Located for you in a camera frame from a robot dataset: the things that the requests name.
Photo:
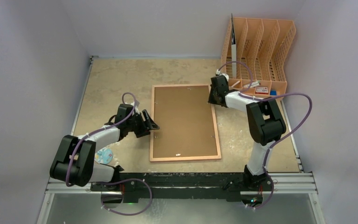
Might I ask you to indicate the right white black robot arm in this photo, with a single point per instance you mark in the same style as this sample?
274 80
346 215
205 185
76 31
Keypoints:
265 122

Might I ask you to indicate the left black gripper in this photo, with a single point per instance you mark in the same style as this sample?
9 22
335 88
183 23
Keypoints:
144 130

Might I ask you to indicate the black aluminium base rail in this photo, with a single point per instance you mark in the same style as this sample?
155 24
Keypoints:
228 186

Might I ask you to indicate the red white small box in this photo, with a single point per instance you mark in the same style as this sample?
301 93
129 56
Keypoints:
262 90

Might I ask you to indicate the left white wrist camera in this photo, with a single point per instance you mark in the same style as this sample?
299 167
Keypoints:
135 104

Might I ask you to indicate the orange plastic file organizer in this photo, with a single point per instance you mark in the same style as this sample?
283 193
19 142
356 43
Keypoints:
262 46

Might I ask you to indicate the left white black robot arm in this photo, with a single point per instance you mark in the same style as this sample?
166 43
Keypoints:
74 161

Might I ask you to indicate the pink wooden picture frame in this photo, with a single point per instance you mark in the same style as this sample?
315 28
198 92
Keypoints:
185 158

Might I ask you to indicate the brown frame backing board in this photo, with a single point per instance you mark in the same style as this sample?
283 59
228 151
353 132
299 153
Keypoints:
183 120

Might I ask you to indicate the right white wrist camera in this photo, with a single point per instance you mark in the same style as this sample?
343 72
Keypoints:
219 73

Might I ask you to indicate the white red glue stick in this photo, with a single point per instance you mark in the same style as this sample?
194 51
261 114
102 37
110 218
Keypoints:
252 85

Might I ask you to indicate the blue tape dispenser pack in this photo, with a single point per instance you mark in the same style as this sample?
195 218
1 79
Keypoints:
104 156

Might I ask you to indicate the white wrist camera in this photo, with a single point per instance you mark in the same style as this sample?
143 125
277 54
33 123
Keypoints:
219 73
135 104

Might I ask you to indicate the white folder in organizer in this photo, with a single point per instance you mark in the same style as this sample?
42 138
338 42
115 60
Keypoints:
233 49

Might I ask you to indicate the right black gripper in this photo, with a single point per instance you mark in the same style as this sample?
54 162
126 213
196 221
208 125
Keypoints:
214 95

